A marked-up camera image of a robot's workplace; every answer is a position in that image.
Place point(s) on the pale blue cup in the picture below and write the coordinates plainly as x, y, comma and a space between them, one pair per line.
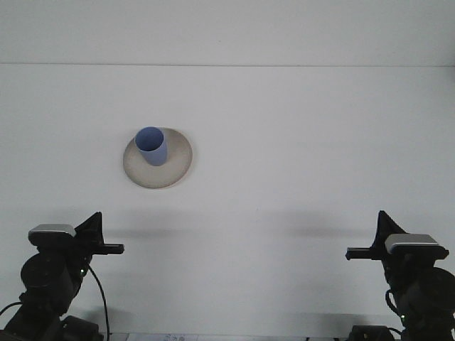
154, 156

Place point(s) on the pale round plate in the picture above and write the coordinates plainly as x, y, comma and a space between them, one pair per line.
170, 170

